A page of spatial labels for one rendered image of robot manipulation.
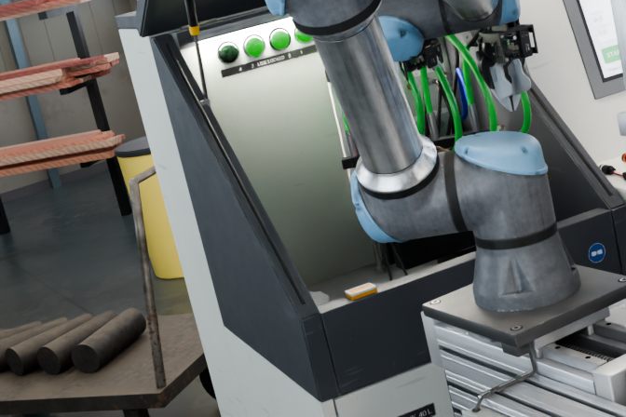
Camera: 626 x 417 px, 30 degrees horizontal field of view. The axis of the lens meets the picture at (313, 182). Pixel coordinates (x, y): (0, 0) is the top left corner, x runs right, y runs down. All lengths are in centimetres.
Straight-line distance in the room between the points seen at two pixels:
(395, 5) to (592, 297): 51
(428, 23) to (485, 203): 30
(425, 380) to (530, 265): 62
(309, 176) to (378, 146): 106
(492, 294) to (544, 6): 106
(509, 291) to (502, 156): 19
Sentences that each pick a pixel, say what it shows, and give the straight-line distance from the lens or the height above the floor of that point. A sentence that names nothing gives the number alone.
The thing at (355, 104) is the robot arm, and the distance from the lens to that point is 150.
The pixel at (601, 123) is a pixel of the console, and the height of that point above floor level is 106.
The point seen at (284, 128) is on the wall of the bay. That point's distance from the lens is 256.
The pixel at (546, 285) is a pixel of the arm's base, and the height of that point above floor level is 107.
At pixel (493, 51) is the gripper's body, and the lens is 209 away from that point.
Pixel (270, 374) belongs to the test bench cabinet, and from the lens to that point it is 237.
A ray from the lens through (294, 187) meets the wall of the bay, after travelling 259.
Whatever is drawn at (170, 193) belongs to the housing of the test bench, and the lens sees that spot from 273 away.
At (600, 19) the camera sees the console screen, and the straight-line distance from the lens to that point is 262.
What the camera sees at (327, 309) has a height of 95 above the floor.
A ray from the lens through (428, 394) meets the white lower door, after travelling 220.
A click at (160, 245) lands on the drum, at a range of 607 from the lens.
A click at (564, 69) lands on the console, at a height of 119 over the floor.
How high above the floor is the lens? 161
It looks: 12 degrees down
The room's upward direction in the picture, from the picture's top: 13 degrees counter-clockwise
